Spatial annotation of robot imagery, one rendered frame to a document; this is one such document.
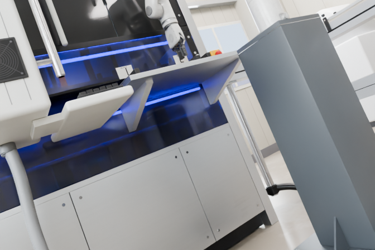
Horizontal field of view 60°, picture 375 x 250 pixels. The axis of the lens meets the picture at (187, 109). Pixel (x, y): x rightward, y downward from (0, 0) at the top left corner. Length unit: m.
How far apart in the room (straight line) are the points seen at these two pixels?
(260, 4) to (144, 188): 0.93
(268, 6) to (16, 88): 0.93
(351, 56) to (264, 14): 2.54
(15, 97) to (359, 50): 3.35
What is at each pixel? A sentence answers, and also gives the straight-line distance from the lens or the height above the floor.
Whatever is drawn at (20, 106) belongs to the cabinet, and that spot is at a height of 0.82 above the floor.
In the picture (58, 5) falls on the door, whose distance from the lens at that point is 1.72.
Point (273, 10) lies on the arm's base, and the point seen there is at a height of 0.93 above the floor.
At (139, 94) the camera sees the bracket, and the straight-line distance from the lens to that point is 1.33.
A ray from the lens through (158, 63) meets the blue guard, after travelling 1.72.
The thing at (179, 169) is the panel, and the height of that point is 0.47.
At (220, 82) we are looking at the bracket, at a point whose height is 0.81.
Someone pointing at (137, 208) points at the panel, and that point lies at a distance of 1.51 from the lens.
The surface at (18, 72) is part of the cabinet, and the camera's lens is 0.93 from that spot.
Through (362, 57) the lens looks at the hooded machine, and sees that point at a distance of 3.77.
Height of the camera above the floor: 0.58
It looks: 6 degrees up
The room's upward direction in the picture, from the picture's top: 22 degrees counter-clockwise
